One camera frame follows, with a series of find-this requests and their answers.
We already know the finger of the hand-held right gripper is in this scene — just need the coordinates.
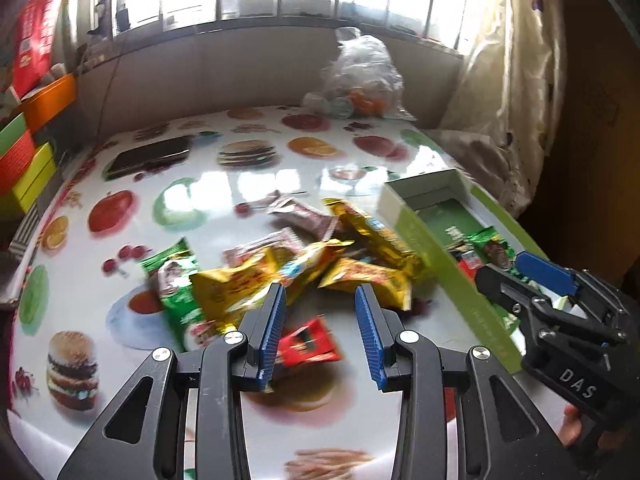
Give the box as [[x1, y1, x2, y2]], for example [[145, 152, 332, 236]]
[[515, 251, 628, 318], [474, 264, 556, 341]]

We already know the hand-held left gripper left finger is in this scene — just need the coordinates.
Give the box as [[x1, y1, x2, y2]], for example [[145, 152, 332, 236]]
[[57, 282, 288, 480]]

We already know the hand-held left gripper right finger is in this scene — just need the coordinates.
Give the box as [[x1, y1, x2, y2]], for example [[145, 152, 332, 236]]
[[354, 284, 583, 480]]

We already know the green packet with brown print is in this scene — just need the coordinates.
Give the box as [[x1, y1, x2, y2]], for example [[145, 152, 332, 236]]
[[462, 227, 518, 273]]

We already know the small yellow packet red print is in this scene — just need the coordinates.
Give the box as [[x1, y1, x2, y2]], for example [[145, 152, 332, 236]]
[[320, 257, 413, 311], [192, 249, 281, 332]]

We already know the white and red checked packet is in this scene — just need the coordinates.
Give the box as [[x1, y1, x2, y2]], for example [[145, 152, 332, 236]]
[[267, 195, 343, 241], [222, 227, 303, 267]]

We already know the green cardboard box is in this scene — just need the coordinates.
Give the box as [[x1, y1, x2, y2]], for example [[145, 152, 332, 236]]
[[377, 167, 531, 376]]

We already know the green packet with red print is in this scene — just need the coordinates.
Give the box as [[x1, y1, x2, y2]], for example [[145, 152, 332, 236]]
[[141, 237, 221, 353]]

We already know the person's right hand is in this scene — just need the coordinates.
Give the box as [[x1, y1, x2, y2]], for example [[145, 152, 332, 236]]
[[560, 404, 633, 456]]

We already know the small red and white packet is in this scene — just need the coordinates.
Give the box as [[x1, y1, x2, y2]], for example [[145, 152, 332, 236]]
[[450, 247, 483, 278]]

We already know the printed fruit tablecloth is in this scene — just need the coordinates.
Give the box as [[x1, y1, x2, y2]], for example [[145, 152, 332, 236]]
[[10, 105, 571, 480]]

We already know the cream printed curtain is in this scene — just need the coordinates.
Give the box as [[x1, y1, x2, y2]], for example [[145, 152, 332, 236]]
[[440, 0, 568, 216]]

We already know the black smartphone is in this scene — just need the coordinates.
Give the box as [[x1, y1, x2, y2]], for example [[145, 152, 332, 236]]
[[107, 135, 193, 179]]

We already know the orange item in bag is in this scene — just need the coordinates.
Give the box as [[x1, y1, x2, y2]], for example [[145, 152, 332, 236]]
[[350, 87, 388, 113]]

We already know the clear plastic bag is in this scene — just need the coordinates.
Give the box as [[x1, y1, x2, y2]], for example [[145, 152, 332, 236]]
[[302, 27, 418, 121]]

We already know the black and white striped box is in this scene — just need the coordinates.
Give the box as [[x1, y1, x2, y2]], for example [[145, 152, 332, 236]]
[[10, 200, 43, 261]]

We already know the yellow-green box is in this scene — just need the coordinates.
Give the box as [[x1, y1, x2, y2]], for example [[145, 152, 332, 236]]
[[12, 141, 56, 213]]

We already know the orange box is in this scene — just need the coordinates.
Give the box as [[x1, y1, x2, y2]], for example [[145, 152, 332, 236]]
[[22, 74, 78, 131]]

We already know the bright green box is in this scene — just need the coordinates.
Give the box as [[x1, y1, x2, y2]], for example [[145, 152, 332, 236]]
[[0, 112, 33, 158]]

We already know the red printed bag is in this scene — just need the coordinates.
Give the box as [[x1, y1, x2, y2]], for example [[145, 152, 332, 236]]
[[11, 0, 73, 96]]

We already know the thin black cable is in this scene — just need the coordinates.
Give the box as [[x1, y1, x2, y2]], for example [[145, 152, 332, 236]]
[[97, 55, 121, 141]]

